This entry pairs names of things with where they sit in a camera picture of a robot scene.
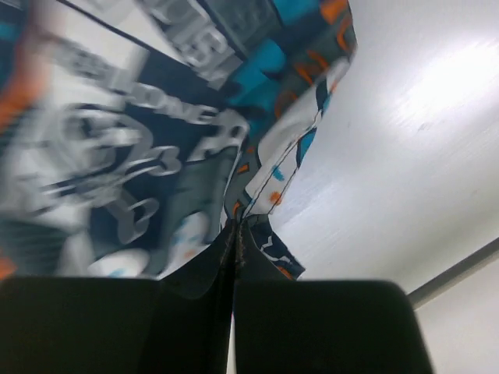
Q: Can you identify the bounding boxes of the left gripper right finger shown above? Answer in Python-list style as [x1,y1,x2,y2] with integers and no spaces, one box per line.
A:
[234,222,434,373]

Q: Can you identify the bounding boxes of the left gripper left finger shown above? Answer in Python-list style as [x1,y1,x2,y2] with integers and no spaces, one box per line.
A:
[1,222,236,373]

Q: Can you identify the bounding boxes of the colourful patterned shorts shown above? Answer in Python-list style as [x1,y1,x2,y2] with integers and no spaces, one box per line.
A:
[1,1,357,279]

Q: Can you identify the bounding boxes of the aluminium table edge rail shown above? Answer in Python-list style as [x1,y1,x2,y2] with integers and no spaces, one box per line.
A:
[408,238,499,310]

